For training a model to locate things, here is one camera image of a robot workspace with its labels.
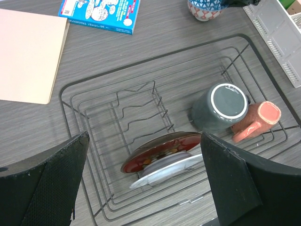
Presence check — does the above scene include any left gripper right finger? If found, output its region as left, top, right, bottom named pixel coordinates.
left=200, top=132, right=301, bottom=226

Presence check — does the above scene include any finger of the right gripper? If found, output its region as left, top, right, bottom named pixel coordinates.
left=221, top=0, right=261, bottom=7

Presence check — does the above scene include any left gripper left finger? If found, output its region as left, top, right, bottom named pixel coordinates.
left=0, top=132, right=89, bottom=226

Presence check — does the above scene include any blue red patterned bowl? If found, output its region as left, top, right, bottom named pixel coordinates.
left=187, top=0, right=228, bottom=22

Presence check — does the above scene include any green plastic folder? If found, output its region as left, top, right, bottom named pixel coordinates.
left=279, top=0, right=295, bottom=9

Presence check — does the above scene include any white file organizer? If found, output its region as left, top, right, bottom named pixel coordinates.
left=243, top=0, right=301, bottom=88

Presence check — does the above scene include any white plate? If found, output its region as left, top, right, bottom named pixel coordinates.
left=129, top=152, right=203, bottom=189

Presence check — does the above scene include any pink mug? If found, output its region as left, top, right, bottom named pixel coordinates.
left=231, top=101, right=282, bottom=143

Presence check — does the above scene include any dark red plate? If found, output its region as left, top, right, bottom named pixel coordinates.
left=120, top=131, right=201, bottom=173

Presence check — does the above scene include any grey mug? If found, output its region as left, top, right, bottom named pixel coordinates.
left=191, top=83, right=249, bottom=133

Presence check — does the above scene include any blue picture box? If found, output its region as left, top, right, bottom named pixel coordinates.
left=58, top=0, right=140, bottom=35

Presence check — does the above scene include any beige board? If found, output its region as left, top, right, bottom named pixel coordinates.
left=0, top=9, right=69, bottom=105

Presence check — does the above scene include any black wire dish rack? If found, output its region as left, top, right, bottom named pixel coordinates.
left=59, top=34, right=301, bottom=226

